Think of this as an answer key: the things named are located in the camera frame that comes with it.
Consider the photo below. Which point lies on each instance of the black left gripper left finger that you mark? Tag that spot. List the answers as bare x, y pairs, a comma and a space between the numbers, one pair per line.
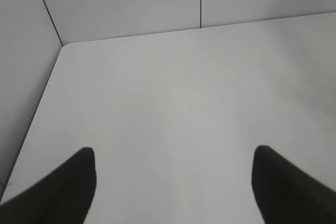
63, 196

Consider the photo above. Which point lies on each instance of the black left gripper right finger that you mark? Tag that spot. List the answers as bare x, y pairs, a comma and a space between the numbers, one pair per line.
286, 194

